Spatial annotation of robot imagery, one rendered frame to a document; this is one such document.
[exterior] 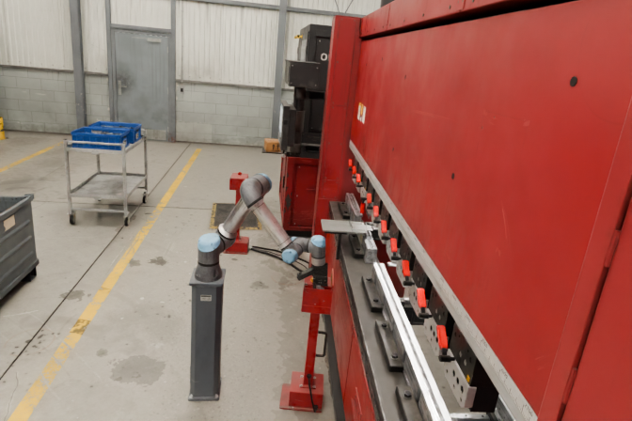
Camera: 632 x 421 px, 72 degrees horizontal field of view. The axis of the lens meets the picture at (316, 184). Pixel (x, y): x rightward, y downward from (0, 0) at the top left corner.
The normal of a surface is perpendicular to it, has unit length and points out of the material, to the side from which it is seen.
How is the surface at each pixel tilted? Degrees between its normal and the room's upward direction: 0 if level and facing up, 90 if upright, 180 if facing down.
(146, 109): 90
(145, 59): 90
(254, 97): 90
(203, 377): 90
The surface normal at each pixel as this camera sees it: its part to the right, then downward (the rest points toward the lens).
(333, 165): 0.05, 0.29
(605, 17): -0.99, -0.07
